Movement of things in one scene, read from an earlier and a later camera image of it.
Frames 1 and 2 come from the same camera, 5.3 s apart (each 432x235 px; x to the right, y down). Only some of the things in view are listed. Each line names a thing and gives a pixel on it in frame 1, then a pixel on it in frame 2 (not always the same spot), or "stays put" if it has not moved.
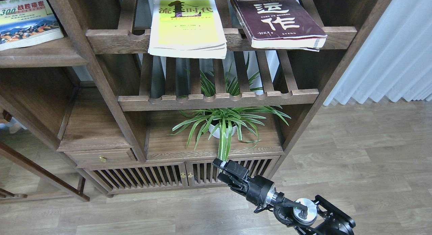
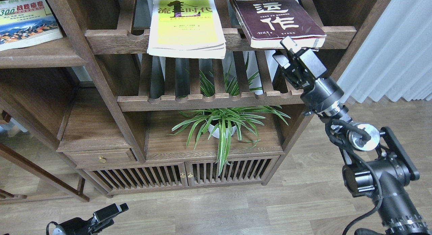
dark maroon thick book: [279, 20] stays put
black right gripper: [259, 191] → [321, 95]
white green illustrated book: [26, 21] stays put
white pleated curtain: [396, 60] stays put
